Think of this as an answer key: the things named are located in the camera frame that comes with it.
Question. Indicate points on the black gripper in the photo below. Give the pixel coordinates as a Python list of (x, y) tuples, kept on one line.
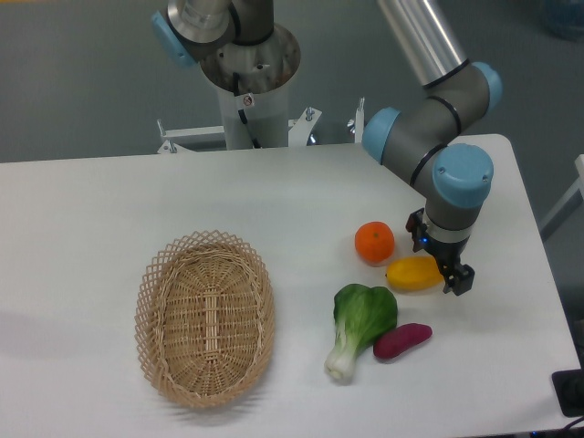
[(446, 247)]

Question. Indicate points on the yellow mango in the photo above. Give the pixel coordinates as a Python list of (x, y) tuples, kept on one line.
[(413, 273)]

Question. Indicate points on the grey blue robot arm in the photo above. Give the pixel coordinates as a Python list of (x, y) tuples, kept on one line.
[(250, 59)]

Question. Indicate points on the orange tangerine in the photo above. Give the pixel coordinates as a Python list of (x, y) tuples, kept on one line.
[(374, 242)]

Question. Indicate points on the green bok choy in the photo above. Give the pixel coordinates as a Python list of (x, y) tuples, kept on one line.
[(362, 315)]

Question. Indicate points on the purple sweet potato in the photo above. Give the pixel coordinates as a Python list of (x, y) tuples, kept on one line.
[(397, 341)]

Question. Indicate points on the white table leg right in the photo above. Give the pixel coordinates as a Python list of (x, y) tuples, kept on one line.
[(566, 205)]

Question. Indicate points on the black device at edge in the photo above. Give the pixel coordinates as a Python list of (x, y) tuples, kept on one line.
[(568, 386)]

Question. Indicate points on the woven wicker basket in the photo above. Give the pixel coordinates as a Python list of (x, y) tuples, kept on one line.
[(205, 319)]

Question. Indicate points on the blue translucent container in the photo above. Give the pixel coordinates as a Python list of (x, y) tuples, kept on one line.
[(564, 18)]

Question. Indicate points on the white metal base frame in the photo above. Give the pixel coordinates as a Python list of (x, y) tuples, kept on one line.
[(299, 132)]

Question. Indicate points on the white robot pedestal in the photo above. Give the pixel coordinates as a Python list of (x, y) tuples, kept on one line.
[(245, 115)]

